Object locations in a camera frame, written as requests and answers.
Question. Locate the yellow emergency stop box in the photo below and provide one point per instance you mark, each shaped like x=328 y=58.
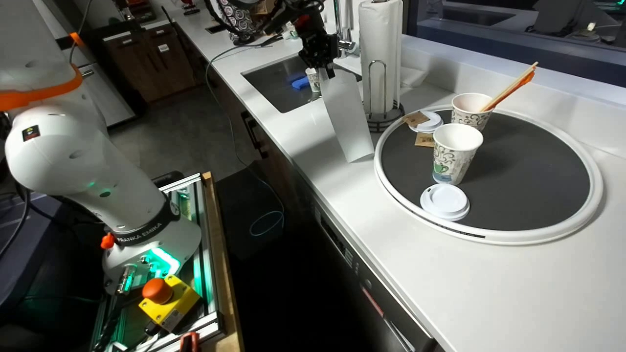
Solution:
x=166 y=302

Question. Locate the black wire towel holder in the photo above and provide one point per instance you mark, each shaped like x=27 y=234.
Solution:
x=379 y=97

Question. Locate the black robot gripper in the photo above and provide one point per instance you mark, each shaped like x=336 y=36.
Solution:
x=317 y=48

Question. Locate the wooden cabinet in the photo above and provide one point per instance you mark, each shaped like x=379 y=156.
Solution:
x=150 y=62

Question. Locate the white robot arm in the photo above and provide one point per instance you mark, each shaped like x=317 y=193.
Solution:
x=58 y=146

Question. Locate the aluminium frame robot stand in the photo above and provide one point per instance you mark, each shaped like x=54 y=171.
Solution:
x=195 y=253

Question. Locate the brown sugar packets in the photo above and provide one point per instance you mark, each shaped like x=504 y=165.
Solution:
x=422 y=126

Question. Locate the stainless steel sink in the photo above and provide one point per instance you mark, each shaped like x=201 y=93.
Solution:
x=283 y=85

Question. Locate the round black white tray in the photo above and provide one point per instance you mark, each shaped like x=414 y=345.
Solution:
x=526 y=185

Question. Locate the torn paper towel sheet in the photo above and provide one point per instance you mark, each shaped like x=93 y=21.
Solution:
x=346 y=117

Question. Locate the white paper towel roll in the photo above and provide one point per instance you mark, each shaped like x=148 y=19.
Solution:
x=379 y=34

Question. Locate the paper cup with sticks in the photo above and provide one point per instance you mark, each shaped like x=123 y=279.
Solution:
x=469 y=109

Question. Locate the white plastic cup lid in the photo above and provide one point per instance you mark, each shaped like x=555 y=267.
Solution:
x=444 y=203

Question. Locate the printed paper coffee cup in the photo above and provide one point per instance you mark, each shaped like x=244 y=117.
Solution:
x=453 y=150

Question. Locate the chrome kitchen faucet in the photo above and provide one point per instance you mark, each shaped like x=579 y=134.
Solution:
x=344 y=25

